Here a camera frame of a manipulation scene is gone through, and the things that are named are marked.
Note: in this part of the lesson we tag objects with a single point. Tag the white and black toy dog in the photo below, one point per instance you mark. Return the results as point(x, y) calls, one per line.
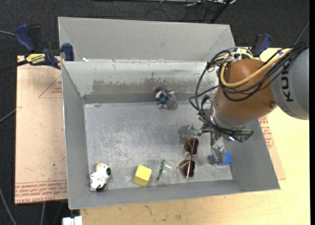
point(99, 176)

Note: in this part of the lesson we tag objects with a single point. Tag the brown lens sunglasses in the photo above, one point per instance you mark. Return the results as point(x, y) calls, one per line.
point(188, 168)

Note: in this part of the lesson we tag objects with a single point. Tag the grey metal bin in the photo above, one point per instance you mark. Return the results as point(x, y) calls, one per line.
point(128, 130)

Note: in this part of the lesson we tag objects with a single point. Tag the yellow block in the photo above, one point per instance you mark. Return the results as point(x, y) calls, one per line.
point(142, 175)

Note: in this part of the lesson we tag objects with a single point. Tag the brown cardboard board red print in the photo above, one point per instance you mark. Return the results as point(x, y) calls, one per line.
point(39, 130)

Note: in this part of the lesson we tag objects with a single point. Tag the grey pink blue toy animal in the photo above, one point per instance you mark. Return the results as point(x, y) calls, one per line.
point(164, 99)

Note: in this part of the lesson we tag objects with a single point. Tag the blue sponge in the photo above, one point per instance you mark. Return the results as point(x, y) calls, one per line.
point(228, 158)

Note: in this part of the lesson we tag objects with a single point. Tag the clear packet with green item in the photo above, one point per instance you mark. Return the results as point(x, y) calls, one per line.
point(161, 170)

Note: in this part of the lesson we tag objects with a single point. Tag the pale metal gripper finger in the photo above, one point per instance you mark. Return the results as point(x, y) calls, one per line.
point(187, 132)
point(218, 152)

